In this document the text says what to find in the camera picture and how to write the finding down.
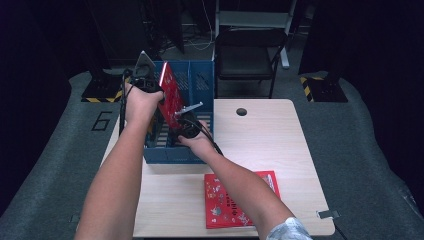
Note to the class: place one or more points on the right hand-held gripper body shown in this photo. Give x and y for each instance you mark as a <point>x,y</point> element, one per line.
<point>190,126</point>

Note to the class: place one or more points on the red picture book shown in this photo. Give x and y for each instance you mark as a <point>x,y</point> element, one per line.
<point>220,206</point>
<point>171,96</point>

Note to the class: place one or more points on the light patterned sleeve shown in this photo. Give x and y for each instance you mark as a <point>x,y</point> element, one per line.
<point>288,230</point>

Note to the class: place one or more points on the grey tape strip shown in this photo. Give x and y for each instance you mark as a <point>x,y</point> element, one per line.
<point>75,218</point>
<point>328,214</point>

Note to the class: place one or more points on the blue plastic file rack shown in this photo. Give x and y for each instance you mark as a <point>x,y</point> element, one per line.
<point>200,83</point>

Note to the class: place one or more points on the black folding chair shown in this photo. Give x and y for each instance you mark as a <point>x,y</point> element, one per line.
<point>245,60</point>

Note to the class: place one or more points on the black stand base striped edge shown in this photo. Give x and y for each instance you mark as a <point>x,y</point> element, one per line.
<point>100,91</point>
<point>328,91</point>

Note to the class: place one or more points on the grey floor carpet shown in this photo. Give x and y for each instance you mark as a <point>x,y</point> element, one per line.
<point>333,133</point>

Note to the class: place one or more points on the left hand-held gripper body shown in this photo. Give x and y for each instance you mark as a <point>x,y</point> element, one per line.
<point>145,78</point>

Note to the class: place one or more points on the person's left hand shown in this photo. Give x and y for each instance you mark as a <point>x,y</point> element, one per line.
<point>141,106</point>

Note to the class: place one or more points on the person's right hand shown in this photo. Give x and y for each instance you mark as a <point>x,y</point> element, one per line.
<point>200,145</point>

